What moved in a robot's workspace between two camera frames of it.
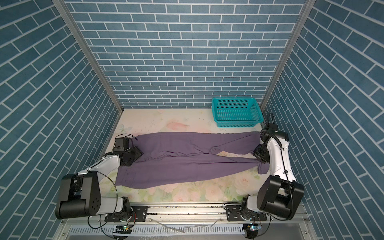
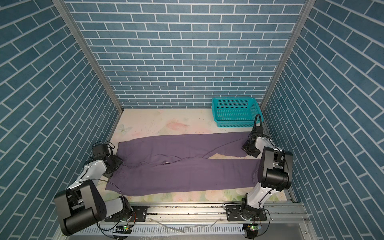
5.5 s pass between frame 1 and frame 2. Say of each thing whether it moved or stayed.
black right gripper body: moved
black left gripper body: moved
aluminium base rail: stayed
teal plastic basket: stayed
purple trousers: moved
